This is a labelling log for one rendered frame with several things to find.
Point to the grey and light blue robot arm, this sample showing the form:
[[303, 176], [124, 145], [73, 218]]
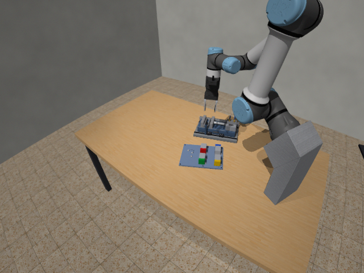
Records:
[[287, 18]]

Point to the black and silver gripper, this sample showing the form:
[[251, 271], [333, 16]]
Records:
[[212, 85]]

